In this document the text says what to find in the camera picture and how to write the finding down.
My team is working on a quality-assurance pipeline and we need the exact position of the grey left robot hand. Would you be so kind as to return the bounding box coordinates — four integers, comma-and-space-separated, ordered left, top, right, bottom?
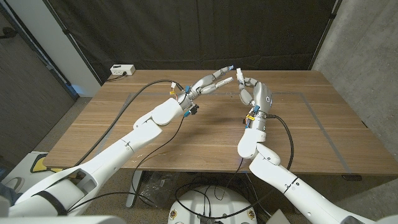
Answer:
177, 65, 234, 111

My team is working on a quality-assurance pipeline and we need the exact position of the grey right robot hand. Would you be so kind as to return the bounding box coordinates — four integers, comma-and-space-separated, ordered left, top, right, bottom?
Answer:
238, 76, 274, 134

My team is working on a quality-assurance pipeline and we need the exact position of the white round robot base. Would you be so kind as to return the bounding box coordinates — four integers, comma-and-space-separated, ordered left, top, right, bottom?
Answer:
167, 185, 258, 224

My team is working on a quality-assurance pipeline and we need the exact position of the white power strip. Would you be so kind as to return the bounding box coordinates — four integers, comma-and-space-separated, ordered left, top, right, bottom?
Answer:
109, 64, 136, 77

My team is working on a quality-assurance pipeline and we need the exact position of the black backdrop stand pole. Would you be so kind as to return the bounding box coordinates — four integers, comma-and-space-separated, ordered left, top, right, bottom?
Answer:
43, 0, 103, 85
307, 0, 343, 71

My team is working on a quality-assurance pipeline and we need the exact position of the clear plastic bag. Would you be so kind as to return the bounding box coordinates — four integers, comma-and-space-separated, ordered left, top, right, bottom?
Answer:
138, 172, 181, 208

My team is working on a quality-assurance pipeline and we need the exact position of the white box corner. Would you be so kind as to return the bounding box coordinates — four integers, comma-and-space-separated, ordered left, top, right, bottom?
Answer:
266, 208, 292, 224

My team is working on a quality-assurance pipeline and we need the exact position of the white and yellow floor mat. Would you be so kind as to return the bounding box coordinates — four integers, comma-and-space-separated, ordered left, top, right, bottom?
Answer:
1, 151, 63, 187

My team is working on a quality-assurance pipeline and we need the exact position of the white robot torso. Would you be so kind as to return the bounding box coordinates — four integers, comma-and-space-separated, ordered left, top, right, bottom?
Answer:
0, 215, 127, 224

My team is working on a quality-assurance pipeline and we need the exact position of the person's leg in jeans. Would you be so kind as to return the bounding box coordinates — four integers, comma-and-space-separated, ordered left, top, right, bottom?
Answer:
0, 183, 18, 203

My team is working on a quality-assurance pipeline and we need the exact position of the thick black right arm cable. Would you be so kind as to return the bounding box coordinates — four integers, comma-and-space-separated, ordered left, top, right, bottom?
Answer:
175, 114, 295, 218

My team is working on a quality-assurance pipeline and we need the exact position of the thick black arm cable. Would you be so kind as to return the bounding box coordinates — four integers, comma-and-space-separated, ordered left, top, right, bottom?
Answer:
73, 79, 185, 167
175, 114, 295, 218

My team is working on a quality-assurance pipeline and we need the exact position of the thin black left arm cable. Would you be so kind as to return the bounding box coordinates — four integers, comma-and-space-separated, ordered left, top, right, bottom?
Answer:
65, 115, 187, 214

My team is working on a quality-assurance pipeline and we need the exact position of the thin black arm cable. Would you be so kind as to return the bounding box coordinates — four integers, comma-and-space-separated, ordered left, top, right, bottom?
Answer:
65, 115, 187, 214
214, 157, 245, 202

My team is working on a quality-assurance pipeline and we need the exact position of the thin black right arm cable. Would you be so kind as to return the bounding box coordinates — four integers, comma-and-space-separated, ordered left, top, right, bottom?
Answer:
214, 157, 245, 202

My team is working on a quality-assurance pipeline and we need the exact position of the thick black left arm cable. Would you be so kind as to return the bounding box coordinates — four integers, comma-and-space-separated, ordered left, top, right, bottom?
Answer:
73, 79, 185, 167

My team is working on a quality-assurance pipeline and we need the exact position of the black power strip cord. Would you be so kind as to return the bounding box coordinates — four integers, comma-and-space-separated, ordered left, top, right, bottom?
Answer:
106, 72, 127, 82

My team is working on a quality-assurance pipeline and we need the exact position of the black wall-mounted object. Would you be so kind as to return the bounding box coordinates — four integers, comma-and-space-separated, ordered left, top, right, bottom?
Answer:
0, 27, 18, 40

